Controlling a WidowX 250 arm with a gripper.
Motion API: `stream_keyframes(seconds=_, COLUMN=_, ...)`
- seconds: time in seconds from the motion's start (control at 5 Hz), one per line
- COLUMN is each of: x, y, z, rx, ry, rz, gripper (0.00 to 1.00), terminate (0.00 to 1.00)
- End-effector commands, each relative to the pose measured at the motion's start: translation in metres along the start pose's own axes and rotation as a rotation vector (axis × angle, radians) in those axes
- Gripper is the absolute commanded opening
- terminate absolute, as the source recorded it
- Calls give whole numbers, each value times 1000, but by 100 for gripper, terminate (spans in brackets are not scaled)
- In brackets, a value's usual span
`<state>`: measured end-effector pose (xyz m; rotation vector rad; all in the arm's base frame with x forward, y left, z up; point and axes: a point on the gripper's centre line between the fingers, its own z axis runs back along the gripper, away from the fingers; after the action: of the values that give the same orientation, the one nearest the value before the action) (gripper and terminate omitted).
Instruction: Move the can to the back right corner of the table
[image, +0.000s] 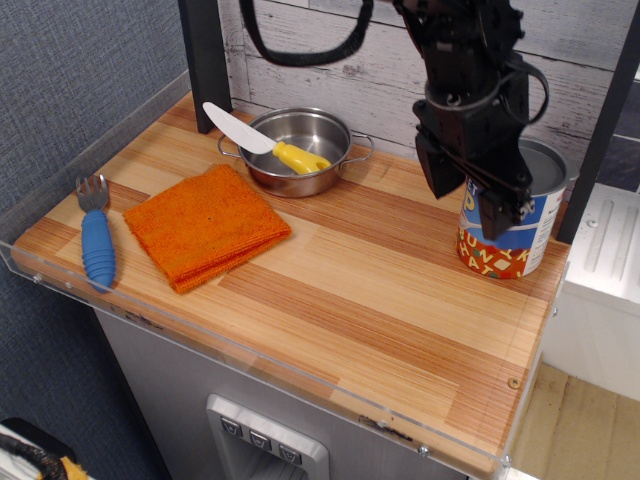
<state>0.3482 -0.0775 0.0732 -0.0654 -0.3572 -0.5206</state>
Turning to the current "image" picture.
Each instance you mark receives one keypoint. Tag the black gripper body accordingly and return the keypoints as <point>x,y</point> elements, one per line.
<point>476,110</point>

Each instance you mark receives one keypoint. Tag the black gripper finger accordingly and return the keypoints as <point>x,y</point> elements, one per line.
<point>502,209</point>
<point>440,172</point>

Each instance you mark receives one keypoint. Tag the blue soup can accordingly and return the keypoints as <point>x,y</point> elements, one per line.
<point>519,250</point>

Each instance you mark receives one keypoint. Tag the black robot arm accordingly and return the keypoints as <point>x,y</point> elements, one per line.
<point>462,27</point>

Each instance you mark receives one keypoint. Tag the stainless steel pot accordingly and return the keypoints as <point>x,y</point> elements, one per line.
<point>311,129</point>

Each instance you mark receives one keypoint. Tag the white ribbed unit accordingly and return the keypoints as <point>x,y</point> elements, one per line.
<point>593,332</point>

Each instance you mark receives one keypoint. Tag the orange folded cloth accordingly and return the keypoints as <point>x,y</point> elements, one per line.
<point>204,226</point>

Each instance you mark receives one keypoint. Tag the silver dispenser panel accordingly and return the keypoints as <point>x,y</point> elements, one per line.
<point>253,446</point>

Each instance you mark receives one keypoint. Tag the grey toy fridge cabinet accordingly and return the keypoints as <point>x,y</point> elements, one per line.
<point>171,382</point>

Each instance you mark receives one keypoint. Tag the clear acrylic table guard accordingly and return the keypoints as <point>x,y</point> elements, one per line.
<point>366,309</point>

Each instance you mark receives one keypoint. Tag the yellow orange object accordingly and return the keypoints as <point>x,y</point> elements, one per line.
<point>74,471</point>

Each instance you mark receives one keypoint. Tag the black right post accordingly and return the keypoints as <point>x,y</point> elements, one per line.
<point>615,99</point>

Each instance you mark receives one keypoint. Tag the black post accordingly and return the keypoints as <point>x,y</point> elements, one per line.
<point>615,99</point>
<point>206,58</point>

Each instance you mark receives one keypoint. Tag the yellow handled white knife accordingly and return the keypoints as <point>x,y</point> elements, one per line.
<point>300,161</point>

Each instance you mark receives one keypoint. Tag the black left post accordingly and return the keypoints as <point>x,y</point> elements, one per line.
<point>206,58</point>

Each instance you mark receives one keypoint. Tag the blue handled fork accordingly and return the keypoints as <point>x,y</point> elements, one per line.
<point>98,254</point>

